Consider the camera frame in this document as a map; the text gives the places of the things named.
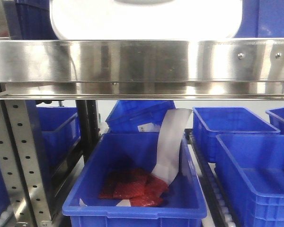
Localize white lidded plastic bin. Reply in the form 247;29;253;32
49;0;243;41

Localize blue bin tilted behind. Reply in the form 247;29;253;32
106;100;175;133

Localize blue bin rear right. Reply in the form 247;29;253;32
192;106;280;163

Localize blue bin left shelf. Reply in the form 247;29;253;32
37;107;81;167

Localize blue bin front centre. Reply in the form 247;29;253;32
62;132;207;227

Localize stainless steel shelf rack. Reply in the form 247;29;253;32
0;0;284;227

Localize blue bin front right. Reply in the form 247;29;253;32
215;134;284;227

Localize blue bin far right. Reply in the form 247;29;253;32
266;107;284;135

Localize blue bin upper left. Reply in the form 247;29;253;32
2;0;57;40

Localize blue bin upper right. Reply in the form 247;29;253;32
235;0;284;38

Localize white paper strip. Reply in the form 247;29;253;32
79;108;192;207

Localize red mesh packets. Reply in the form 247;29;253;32
98;168;169;207

